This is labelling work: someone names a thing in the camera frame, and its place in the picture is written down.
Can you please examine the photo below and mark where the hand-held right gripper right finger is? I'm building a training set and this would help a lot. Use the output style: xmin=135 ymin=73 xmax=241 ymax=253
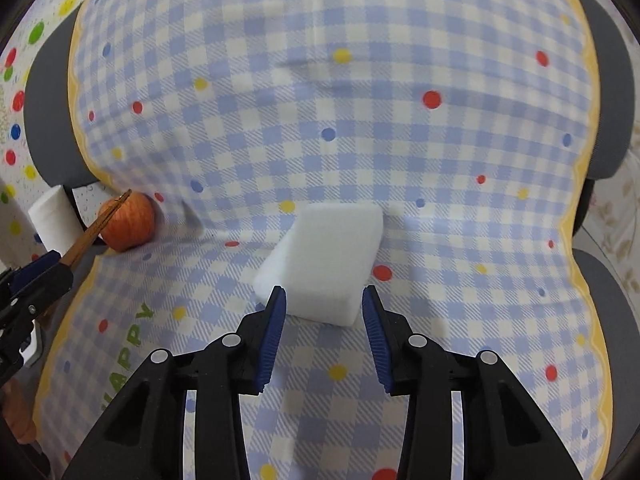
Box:
xmin=361 ymin=284 xmax=586 ymax=480

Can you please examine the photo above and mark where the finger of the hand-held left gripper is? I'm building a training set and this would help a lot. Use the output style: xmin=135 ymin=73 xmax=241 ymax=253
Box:
xmin=0 ymin=250 xmax=61 ymax=291
xmin=0 ymin=259 xmax=74 ymax=386

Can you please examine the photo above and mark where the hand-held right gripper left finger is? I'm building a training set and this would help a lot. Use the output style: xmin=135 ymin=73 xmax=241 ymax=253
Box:
xmin=60 ymin=285 xmax=288 ymax=480

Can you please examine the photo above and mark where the brown wooden chopstick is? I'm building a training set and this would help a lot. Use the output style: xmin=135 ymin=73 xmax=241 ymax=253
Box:
xmin=59 ymin=189 xmax=134 ymax=267

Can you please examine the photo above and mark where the white sponge block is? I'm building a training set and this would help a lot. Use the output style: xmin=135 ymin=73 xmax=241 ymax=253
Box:
xmin=252 ymin=203 xmax=386 ymax=329

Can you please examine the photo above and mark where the person's left hand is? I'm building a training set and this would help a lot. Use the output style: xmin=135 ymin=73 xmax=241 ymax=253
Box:
xmin=0 ymin=377 xmax=39 ymax=446

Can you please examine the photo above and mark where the white foam block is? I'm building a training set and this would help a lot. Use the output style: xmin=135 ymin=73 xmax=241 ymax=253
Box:
xmin=28 ymin=186 xmax=84 ymax=254

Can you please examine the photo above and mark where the red apple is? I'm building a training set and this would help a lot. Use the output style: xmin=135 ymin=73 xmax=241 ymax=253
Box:
xmin=99 ymin=192 xmax=157 ymax=253

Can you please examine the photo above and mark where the white colourful polka dot sheet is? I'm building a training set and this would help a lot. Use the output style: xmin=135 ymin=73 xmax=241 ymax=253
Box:
xmin=0 ymin=0 xmax=121 ymax=281

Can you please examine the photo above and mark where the grey office chair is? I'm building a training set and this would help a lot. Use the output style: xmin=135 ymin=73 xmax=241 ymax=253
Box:
xmin=566 ymin=0 xmax=640 ymax=461
xmin=24 ymin=10 xmax=102 ymax=187

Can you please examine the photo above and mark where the blue checked dotted tablecloth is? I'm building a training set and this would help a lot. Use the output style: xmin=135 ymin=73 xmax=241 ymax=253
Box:
xmin=32 ymin=0 xmax=614 ymax=480

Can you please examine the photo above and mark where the floral pink sheet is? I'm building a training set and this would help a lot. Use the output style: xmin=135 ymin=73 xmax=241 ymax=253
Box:
xmin=582 ymin=125 xmax=640 ymax=272

